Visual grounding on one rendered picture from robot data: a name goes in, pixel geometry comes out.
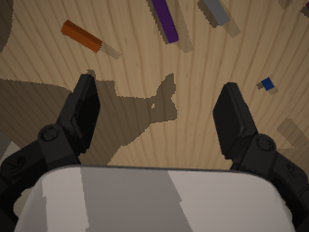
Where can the orange rod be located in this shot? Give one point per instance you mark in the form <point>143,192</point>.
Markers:
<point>82,36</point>

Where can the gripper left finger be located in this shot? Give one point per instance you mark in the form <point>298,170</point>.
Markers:
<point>57,145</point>

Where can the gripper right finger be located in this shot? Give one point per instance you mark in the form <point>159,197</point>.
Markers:
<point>256,153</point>

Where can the grey rectangular block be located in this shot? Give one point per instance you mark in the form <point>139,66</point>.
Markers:
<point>217,11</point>

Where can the small blue cube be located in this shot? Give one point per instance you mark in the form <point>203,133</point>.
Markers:
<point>267,83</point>

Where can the purple rod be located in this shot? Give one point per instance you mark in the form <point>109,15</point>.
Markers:
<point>166,20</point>

